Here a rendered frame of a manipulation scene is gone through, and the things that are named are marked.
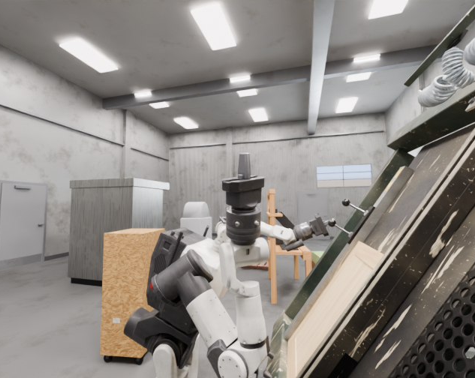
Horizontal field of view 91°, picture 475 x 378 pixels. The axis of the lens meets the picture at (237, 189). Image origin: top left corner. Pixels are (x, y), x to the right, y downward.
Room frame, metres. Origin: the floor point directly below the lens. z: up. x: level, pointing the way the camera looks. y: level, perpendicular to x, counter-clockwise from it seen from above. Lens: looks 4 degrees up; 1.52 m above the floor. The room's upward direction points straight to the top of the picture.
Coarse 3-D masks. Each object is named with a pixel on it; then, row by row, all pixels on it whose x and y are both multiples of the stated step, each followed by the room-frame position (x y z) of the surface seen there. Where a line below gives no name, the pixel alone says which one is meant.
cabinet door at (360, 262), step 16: (352, 256) 1.01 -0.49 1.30; (368, 256) 0.86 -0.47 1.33; (336, 272) 1.08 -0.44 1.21; (352, 272) 0.92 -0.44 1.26; (368, 272) 0.80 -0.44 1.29; (336, 288) 0.97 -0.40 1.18; (352, 288) 0.84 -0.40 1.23; (320, 304) 1.03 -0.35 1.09; (336, 304) 0.88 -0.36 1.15; (304, 320) 1.09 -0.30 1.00; (320, 320) 0.93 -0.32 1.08; (304, 336) 0.99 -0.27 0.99; (320, 336) 0.85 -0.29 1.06; (288, 352) 1.03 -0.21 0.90; (304, 352) 0.89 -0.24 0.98; (288, 368) 0.93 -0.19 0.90
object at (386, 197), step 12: (408, 168) 1.01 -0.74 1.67; (396, 180) 1.02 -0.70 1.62; (384, 192) 1.05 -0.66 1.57; (396, 192) 1.02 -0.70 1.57; (384, 204) 1.03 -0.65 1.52; (372, 216) 1.04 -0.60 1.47; (372, 228) 1.04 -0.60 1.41; (360, 240) 1.05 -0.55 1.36; (348, 252) 1.07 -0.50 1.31; (336, 264) 1.08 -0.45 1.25; (324, 276) 1.13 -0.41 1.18; (324, 288) 1.09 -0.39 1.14; (312, 300) 1.10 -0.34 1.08; (300, 312) 1.14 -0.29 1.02; (288, 336) 1.13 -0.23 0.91
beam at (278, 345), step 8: (280, 320) 1.35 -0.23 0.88; (288, 320) 1.32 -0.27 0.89; (280, 328) 1.25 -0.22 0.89; (272, 336) 1.29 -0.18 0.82; (280, 336) 1.17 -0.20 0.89; (272, 344) 1.20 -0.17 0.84; (280, 344) 1.09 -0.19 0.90; (280, 352) 1.02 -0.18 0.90; (272, 360) 1.05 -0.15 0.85; (280, 360) 0.97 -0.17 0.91; (272, 368) 0.99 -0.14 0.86; (280, 368) 0.93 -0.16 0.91; (272, 376) 0.94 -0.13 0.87; (280, 376) 0.88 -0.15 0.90
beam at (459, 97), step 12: (456, 96) 0.75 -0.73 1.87; (468, 96) 0.68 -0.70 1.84; (432, 108) 0.92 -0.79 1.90; (444, 108) 0.79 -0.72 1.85; (456, 108) 0.75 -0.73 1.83; (420, 120) 0.97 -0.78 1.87; (432, 120) 0.87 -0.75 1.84; (444, 120) 0.84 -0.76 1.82; (456, 120) 0.80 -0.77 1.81; (468, 120) 0.77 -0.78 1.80; (396, 132) 1.26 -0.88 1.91; (408, 132) 1.04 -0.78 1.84; (420, 132) 0.99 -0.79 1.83; (432, 132) 0.94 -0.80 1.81; (444, 132) 0.90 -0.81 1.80; (396, 144) 1.21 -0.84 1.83; (408, 144) 1.14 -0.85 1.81; (420, 144) 1.08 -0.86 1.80
